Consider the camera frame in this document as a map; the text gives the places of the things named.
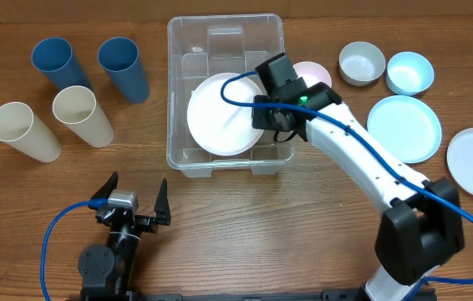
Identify cream cup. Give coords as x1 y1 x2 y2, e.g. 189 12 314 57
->
0 102 62 163
52 85 114 148

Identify dark blue cup far left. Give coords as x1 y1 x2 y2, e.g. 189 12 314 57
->
31 37 93 90

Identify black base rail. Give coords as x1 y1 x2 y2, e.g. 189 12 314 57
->
140 288 368 301

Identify clear plastic storage bin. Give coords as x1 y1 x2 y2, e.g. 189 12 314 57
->
166 13 296 178

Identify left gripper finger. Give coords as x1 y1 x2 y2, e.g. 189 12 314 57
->
90 171 119 200
154 178 171 226

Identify pink bowl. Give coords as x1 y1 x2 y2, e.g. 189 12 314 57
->
293 61 333 88

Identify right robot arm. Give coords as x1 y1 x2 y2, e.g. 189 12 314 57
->
252 77 465 300

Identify light blue plate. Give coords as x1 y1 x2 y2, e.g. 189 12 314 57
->
367 95 442 164

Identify right blue cable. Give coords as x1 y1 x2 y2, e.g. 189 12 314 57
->
220 70 473 301

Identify blue cable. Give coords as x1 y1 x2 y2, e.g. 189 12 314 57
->
220 70 473 301
39 198 109 301

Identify pink plate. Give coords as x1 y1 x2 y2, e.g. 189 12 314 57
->
186 73 263 156

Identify grey bowl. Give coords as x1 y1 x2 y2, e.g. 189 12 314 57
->
338 41 386 86

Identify light blue bowl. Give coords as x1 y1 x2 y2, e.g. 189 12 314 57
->
385 51 435 96

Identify left blue cable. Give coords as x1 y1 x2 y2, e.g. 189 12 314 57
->
39 198 109 301

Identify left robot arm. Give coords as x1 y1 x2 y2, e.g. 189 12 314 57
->
78 172 171 300

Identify dark blue cup near bin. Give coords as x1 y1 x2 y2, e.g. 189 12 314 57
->
97 37 150 104

